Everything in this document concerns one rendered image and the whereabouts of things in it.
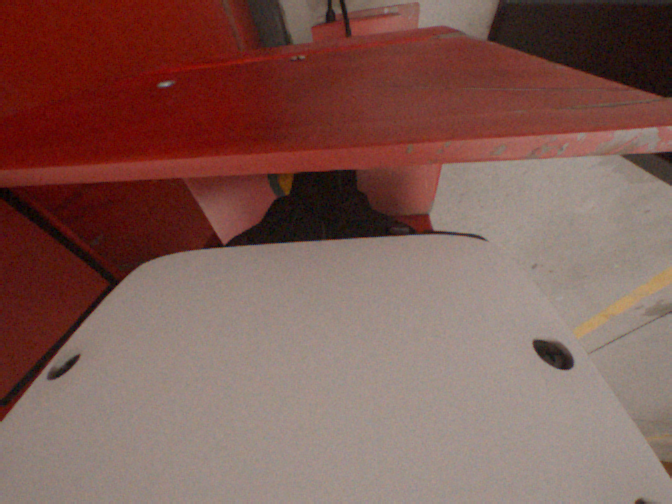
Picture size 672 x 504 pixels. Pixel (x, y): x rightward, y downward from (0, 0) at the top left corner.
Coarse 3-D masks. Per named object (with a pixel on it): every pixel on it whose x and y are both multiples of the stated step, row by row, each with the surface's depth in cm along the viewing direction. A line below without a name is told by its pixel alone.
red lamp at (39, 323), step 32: (0, 224) 7; (32, 224) 8; (0, 256) 7; (32, 256) 8; (64, 256) 9; (0, 288) 7; (32, 288) 8; (64, 288) 9; (96, 288) 10; (0, 320) 7; (32, 320) 8; (64, 320) 9; (0, 352) 7; (32, 352) 8; (0, 384) 7
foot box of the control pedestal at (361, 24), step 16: (320, 16) 60; (336, 16) 59; (352, 16) 59; (368, 16) 59; (384, 16) 51; (400, 16) 51; (416, 16) 58; (320, 32) 54; (336, 32) 54; (352, 32) 53; (368, 32) 53; (384, 32) 53
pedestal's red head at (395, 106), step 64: (192, 64) 12; (256, 64) 10; (320, 64) 8; (384, 64) 7; (448, 64) 6; (512, 64) 6; (0, 128) 7; (64, 128) 6; (128, 128) 5; (192, 128) 5; (256, 128) 4; (320, 128) 4; (384, 128) 3; (448, 128) 3; (512, 128) 3; (576, 128) 3; (640, 128) 3; (192, 192) 11; (256, 192) 13; (384, 192) 15
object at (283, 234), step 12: (276, 204) 9; (288, 204) 9; (300, 204) 9; (264, 216) 8; (276, 216) 8; (288, 216) 8; (300, 216) 9; (264, 228) 8; (276, 228) 8; (288, 228) 8; (252, 240) 7; (264, 240) 7; (276, 240) 7; (288, 240) 7
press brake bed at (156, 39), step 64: (0, 0) 14; (64, 0) 17; (128, 0) 22; (192, 0) 30; (256, 0) 56; (0, 64) 14; (64, 64) 17; (128, 64) 21; (64, 192) 16; (128, 192) 20; (128, 256) 20
